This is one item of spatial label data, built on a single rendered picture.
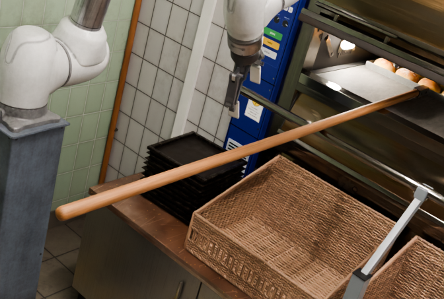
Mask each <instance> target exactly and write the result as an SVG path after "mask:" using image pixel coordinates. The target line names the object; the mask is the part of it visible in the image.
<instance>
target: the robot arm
mask: <svg viewBox="0 0 444 299"><path fill-rule="evenodd" d="M110 2H111V0H75V3H74V6H73V9H72V11H71V14H70V15H67V16H66V17H63V18H62V19H61V20H60V22H59V24H58V25H57V27H56V28H55V30H54V31H53V32H52V34H50V33H49V32H48V31H47V30H44V29H43V28H40V27H38V26H31V25H25V26H19V27H18V28H16V29H14V30H12V31H11V33H10V34H9V35H8V36H7V38H6V40H5V41H4V43H3V46H2V48H1V51H0V123H1V124H3V125H4V126H5V127H7V128H8V130H9V131H10V132H13V133H19V132H21V131H23V130H25V129H30V128H33V127H38V126H41V125H46V124H49V123H59V122H60V119H61V118H60V116H59V115H57V114H55V113H53V112H51V111H49V110H48V97H49V95H50V94H52V93H53V92H55V91H56V90H57V89H58V88H60V87H67V86H73V85H76V84H81V83H84V82H87V81H89V80H91V79H94V78H95V77H97V76H99V74H101V72H103V70H105V68H106V66H107V64H108V62H109V59H110V50H109V47H108V43H107V41H106V39H107V35H106V31H105V29H104V27H103V25H102V23H103V22H104V18H105V16H106V13H107V10H108V7H109V4H110ZM296 2H298V0H223V16H224V21H225V25H226V27H227V45H228V47H229V49H230V51H231V58H232V60H233V61H234V62H235V70H234V72H233V73H232V72H230V73H229V84H228V87H227V93H226V97H225V102H224V106H227V107H229V116H232V117H235V118H237V119H238V118H239V101H238V99H239V94H240V92H241V88H242V84H243V81H245V80H246V77H247V74H248V72H249V71H250V81H252V82H254V83H257V84H260V74H261V66H264V62H263V61H261V60H262V59H264V56H265V55H264V53H263V51H262V49H261V47H262V45H263V34H264V27H266V26H267V25H268V23H269V22H270V21H271V20H272V19H273V18H274V17H275V16H276V15H277V14H278V13H279V12H280V11H282V10H283V9H285V8H288V7H290V6H292V5H293V4H294V3H296ZM239 74H242V75H244V77H242V76H240V75H239Z"/></svg>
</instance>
